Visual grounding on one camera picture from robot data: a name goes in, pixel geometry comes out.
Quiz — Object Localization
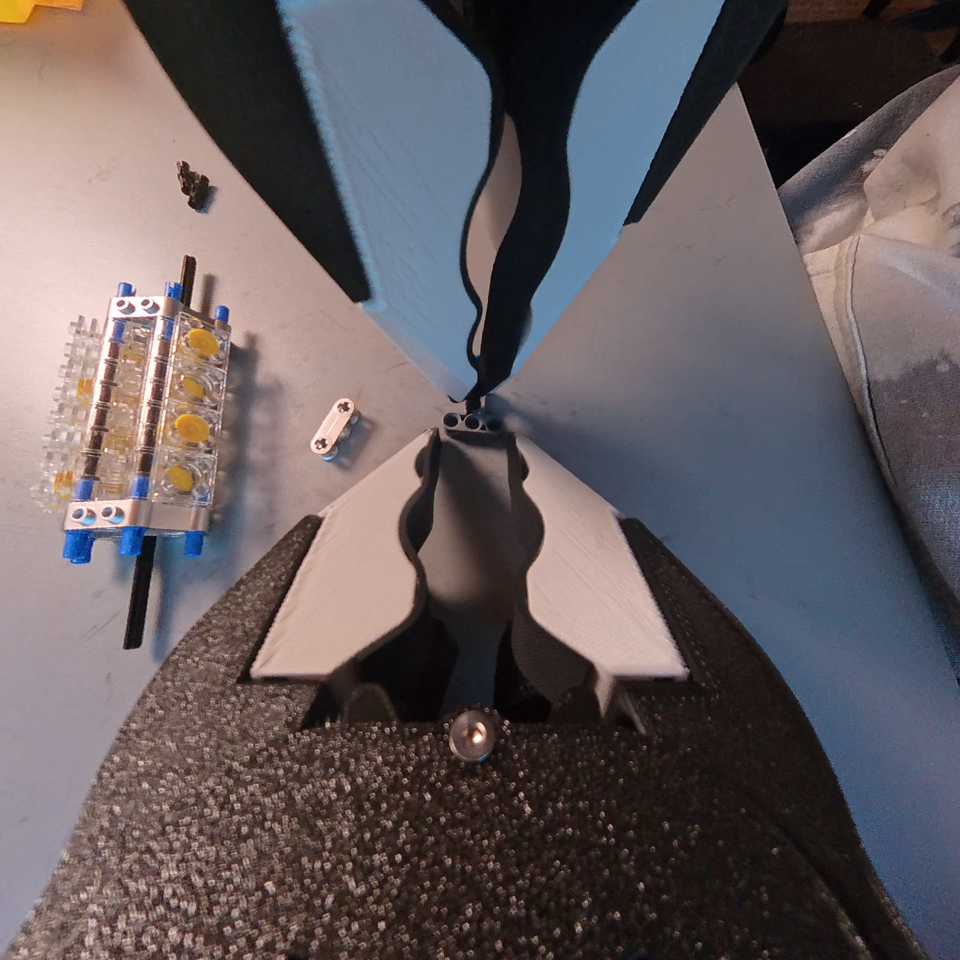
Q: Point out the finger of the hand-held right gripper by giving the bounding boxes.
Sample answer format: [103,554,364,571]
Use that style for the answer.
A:
[465,87,589,406]
[278,0,499,397]

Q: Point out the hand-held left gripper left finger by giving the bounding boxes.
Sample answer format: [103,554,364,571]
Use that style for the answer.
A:
[248,432,451,706]

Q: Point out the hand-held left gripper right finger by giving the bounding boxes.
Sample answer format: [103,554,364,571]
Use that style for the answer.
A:
[503,432,694,714]

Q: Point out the small grey holed beam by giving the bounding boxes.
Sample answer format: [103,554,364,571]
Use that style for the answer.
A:
[311,398,364,454]

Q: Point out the small grey angled beam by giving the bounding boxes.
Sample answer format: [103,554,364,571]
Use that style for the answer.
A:
[443,408,519,444]

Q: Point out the transparent brick engine model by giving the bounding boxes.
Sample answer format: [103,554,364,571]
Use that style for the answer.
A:
[38,255,241,649]

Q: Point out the grey desk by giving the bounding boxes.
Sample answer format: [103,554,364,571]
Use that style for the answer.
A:
[0,0,960,960]

